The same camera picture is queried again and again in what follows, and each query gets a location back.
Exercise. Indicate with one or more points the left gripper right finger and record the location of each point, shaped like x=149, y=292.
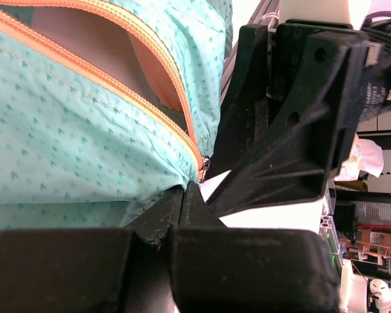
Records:
x=214, y=268

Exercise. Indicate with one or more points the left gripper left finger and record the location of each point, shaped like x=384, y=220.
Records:
x=91, y=269

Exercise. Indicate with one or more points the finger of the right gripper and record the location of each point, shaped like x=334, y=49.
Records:
x=311, y=135
x=248, y=84

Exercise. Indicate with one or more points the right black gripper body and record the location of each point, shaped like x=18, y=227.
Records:
x=289, y=41

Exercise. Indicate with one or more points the silver zipper slider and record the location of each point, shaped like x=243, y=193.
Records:
x=205, y=167

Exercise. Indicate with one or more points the orange and teal hooded jacket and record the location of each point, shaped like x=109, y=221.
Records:
x=105, y=105

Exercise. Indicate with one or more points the crumpled white cloth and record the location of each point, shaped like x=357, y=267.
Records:
x=365, y=155

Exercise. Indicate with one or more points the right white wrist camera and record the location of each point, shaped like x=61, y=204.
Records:
x=351, y=12

